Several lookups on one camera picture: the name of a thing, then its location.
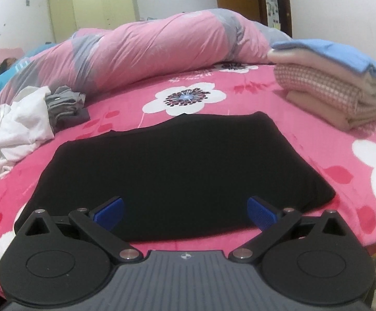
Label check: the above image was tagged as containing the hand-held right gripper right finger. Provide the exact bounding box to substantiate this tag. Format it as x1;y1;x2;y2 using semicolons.
228;196;357;263

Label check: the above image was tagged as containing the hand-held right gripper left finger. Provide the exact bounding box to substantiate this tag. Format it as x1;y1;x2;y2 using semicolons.
14;196;145;263

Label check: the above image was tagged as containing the black t-shirt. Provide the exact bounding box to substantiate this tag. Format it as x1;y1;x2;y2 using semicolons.
14;111;336;243

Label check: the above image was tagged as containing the stack of folded clothes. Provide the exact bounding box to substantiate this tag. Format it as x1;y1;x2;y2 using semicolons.
267;48;376;104

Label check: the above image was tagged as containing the white garment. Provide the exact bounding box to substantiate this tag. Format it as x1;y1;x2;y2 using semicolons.
0;86;57;187

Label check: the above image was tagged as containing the pink floral bed blanket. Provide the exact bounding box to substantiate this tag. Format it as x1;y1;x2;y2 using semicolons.
0;63;376;286

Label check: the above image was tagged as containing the dark grey garment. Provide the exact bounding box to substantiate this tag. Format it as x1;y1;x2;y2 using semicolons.
55;108;91;132

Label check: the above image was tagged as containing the beige folded cloth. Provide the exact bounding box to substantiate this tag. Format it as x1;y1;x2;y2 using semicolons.
287;91;376;132

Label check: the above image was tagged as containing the light grey garment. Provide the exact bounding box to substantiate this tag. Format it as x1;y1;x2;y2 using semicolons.
44;85;86;117

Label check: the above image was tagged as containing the blue striped quilt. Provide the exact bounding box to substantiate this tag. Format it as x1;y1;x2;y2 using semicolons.
0;42;59;99

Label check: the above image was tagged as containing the pink and grey quilt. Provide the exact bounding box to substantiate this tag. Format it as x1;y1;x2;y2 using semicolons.
0;8;294;104

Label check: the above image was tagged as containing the blue folded cloth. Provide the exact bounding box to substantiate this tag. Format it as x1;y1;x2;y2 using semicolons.
271;39;376;80

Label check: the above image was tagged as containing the yellow wardrobe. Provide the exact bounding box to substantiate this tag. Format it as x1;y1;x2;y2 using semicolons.
47;0;140;41

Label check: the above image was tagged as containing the dark wooden door frame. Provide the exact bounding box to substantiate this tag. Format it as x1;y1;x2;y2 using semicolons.
256;0;294;38

